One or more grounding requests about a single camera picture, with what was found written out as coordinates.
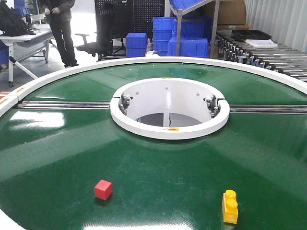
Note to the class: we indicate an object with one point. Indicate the roller conveyor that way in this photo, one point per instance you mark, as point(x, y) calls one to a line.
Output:
point(265, 54)

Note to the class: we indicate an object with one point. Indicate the black perforated pegboard panel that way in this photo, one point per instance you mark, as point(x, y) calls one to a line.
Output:
point(131, 16)

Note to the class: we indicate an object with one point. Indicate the person in dark clothes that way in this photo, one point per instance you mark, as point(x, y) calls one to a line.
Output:
point(58, 15)

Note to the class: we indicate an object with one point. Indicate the large blue crates under rack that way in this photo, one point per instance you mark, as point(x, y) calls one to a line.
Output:
point(196, 33)

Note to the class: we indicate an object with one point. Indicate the white inner ring hub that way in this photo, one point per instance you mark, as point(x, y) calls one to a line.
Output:
point(169, 108)

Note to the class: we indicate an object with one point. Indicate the red cube block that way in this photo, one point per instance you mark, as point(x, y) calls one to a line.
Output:
point(103, 189)

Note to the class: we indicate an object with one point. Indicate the small blue crate stack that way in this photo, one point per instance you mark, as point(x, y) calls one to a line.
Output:
point(136, 45)

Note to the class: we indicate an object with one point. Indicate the yellow studded toy brick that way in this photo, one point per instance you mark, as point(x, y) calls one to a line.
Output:
point(230, 207)

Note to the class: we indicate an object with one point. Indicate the black office chair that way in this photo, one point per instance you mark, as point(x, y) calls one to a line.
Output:
point(103, 46)

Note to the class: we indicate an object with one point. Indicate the black tray on conveyor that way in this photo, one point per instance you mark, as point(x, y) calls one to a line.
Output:
point(251, 34)

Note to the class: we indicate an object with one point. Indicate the white workbench on wheels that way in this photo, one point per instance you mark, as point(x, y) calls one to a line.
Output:
point(26, 46)

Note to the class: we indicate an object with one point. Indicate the blue crate stack middle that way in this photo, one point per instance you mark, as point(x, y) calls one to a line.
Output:
point(162, 33)

